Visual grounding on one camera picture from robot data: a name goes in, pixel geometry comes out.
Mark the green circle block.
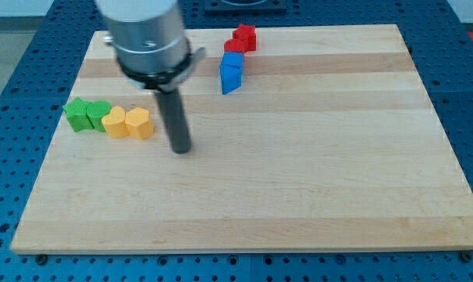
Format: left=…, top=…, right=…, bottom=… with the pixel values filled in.
left=86, top=100, right=111, bottom=132

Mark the red circle block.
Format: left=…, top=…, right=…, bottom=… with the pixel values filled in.
left=223, top=38, right=246, bottom=54

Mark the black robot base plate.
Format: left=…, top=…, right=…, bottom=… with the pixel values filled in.
left=204, top=0, right=287, bottom=13

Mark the yellow heart block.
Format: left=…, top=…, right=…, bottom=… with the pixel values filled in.
left=101, top=106, right=130, bottom=139

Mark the green star block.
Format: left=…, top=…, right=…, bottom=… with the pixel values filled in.
left=63, top=97, right=94, bottom=132

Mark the yellow hexagon block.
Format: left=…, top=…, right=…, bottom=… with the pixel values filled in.
left=125, top=107, right=154, bottom=140

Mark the red star block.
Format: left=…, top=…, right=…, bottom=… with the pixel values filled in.
left=233, top=23, right=257, bottom=52

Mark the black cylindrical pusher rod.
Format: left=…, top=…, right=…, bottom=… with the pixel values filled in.
left=154, top=89, right=192, bottom=154

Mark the blue triangle block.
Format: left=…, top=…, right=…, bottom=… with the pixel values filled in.
left=219, top=64, right=243, bottom=95

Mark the blue cube block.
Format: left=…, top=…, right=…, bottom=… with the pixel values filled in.
left=221, top=52, right=244, bottom=69

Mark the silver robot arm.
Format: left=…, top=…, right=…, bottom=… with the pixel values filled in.
left=95, top=0, right=207, bottom=154

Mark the light wooden board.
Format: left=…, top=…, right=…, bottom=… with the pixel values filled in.
left=10, top=24, right=473, bottom=255

